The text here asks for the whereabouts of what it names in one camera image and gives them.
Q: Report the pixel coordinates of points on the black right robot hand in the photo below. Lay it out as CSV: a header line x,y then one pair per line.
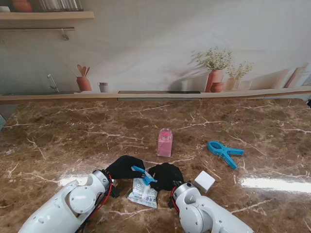
x,y
167,176

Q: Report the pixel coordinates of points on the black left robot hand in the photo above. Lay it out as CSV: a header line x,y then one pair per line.
x,y
122,168

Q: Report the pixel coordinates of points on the clear bottle with pink seasoning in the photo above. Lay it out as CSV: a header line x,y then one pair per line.
x,y
164,145

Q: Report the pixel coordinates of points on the white and blue salt bag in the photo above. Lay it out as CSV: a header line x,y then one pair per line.
x,y
142,194

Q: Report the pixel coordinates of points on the white square bottle cap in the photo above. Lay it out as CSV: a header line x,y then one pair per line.
x,y
204,181

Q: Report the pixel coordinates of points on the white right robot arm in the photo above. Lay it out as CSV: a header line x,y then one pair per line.
x,y
201,211

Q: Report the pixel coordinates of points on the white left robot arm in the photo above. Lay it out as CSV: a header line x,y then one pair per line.
x,y
63,208

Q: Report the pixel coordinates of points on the grey mug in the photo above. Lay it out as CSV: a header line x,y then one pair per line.
x,y
104,87

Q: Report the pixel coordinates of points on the terracotta utensil pot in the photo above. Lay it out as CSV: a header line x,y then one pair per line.
x,y
83,83

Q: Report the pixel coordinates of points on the small terracotta pot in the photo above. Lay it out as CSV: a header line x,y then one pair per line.
x,y
217,87

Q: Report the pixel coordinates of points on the wooden counter ledge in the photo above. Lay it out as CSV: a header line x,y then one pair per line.
x,y
48,97

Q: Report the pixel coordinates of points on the chrome faucet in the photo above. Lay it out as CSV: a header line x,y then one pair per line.
x,y
54,85

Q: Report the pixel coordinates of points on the tall terracotta flower vase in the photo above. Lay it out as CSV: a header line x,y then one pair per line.
x,y
215,77

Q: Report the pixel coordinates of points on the grey panel edge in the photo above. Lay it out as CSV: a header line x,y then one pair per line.
x,y
2,121

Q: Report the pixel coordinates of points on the dark object at table edge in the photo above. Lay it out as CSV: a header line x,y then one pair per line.
x,y
309,103

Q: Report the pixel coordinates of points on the wooden cutting boards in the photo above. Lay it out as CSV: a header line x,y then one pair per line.
x,y
295,77

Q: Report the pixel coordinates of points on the row of glass jars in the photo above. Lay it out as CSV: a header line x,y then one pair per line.
x,y
60,4

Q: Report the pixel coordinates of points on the terracotta jar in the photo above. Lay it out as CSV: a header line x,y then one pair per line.
x,y
22,5

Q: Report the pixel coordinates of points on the white bowl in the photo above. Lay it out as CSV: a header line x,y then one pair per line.
x,y
4,9

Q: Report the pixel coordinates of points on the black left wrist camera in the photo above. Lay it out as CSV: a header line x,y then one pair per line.
x,y
116,191

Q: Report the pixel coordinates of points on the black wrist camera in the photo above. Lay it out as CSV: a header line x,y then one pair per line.
x,y
116,191
172,202

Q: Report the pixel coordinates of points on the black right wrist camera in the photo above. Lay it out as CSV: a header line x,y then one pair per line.
x,y
172,202

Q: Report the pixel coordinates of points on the metal hanging rail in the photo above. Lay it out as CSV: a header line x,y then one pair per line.
x,y
36,28

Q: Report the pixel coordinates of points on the wooden wall shelf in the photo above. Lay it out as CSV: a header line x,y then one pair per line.
x,y
48,15

